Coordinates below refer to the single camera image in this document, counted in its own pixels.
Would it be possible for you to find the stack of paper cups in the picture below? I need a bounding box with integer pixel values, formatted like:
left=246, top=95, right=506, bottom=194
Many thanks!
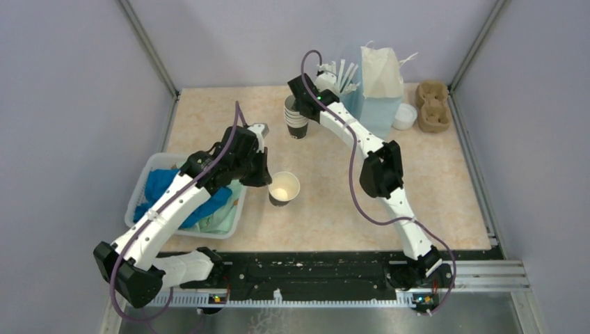
left=283, top=95, right=309, bottom=140

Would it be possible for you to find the black paper coffee cup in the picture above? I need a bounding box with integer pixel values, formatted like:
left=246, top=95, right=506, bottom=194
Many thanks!
left=268, top=171, right=301, bottom=207

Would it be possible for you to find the white plastic cup lid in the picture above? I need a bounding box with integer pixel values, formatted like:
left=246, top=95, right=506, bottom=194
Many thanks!
left=392, top=103, right=418, bottom=131

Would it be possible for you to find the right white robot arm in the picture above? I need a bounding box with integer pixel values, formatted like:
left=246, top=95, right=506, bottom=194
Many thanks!
left=288, top=74, right=443, bottom=287

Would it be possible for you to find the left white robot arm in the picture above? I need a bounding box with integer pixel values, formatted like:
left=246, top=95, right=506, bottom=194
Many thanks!
left=93, top=123, right=272, bottom=308

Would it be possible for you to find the bundle of wrapped straws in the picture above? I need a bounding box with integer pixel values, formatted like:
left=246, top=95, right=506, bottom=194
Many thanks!
left=314, top=59, right=359, bottom=97

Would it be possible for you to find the blue straw holder cup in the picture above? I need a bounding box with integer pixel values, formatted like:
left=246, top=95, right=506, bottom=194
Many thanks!
left=340, top=89, right=363, bottom=120

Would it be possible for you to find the light green cloth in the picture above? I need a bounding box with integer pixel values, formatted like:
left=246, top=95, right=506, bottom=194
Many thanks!
left=198, top=181, right=244, bottom=235

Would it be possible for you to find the light blue paper bag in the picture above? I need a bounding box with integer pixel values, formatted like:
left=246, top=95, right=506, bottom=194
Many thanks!
left=355, top=42, right=418, bottom=139

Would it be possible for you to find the blue cloth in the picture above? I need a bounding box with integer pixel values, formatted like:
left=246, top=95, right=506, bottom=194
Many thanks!
left=133, top=169, right=234, bottom=231

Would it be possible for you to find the white plastic basket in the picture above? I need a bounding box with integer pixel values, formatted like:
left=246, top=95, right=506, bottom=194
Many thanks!
left=125, top=153, right=246, bottom=239

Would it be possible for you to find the brown pulp cup carrier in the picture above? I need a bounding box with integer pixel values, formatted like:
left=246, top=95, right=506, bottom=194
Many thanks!
left=415, top=80, right=452, bottom=133

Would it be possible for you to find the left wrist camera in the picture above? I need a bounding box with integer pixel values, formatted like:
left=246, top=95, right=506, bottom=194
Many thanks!
left=248, top=123, right=269, bottom=138

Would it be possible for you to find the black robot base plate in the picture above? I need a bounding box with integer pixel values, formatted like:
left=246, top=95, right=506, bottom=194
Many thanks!
left=180, top=250, right=455, bottom=303

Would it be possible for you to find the white cable duct strip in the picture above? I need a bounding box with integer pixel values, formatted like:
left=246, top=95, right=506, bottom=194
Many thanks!
left=147, top=289, right=416, bottom=308

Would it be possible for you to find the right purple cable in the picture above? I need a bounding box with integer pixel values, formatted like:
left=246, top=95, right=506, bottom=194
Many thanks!
left=300, top=49, right=457, bottom=317

